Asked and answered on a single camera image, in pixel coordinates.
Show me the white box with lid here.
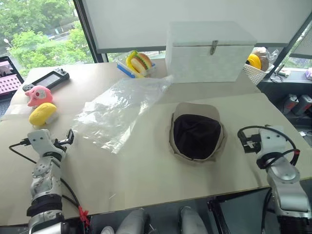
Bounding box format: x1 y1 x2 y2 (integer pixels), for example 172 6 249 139
165 20 258 84

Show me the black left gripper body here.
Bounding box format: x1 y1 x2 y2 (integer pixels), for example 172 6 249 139
50 138 68 155

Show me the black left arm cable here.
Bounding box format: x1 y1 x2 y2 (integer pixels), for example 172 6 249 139
9 138 85 218

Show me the brown round item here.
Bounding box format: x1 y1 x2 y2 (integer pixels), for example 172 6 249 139
252 47 270 72

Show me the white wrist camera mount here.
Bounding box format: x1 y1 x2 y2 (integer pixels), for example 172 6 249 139
258 125 288 156
27 129 67 157

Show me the black cable tangle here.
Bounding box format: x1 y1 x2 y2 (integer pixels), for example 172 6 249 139
270 69 293 81

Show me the beige hat with black lining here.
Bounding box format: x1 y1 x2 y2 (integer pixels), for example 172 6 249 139
168 102 228 163

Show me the red cable tie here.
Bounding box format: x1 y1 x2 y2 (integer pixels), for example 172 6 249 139
78 206 91 224

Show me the large clear plastic bag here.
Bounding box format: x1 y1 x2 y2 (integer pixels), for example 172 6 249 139
70 75 175 155

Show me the grey rounded shape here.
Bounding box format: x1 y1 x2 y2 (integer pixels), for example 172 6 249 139
179 206 208 234
116 208 150 234

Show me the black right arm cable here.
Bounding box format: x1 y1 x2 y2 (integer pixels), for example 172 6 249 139
237 125 300 169

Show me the yellow bread toy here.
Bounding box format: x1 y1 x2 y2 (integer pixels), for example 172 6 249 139
28 102 59 129

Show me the white perforated plastic basket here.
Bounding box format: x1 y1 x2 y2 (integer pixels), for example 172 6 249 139
241 62 275 86

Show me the grey battery pack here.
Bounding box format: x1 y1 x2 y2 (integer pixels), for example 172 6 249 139
292 94 312 117

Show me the pink cartoon plush toy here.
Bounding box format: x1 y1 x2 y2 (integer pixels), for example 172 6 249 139
24 85 55 107

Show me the crinkled clear plastic wrapper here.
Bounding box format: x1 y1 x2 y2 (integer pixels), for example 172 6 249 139
266 48 280 67

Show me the yellow banana toy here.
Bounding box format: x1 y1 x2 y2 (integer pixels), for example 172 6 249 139
125 50 140 67

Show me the yellow round toy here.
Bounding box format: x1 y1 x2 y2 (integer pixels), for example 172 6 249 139
246 53 263 72

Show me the bag of toy food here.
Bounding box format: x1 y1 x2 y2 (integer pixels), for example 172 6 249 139
116 57 157 79

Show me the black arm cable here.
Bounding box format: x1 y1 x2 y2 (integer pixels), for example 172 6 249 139
9 138 85 218
237 125 300 169

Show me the black handheld game console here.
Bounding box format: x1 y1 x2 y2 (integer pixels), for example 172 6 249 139
22 67 70 92

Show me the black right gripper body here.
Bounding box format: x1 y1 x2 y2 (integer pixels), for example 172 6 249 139
239 133 261 148

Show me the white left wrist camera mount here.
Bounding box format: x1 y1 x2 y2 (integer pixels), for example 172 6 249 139
27 129 67 157

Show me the grey battery with red label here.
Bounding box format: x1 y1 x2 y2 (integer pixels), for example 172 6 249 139
283 94 299 114

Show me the black framed panel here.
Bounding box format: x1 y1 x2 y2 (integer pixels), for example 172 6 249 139
207 187 276 234

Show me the white window blind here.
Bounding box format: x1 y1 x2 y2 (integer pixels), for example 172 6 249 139
81 0 312 54

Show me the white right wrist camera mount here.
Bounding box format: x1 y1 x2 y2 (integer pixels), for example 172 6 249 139
258 125 288 156

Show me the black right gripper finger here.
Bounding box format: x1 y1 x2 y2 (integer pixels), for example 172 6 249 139
244 145 260 155

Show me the hamburger toy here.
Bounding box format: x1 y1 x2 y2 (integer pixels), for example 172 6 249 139
133 53 153 71

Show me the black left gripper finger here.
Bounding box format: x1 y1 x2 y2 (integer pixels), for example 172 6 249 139
66 129 75 146

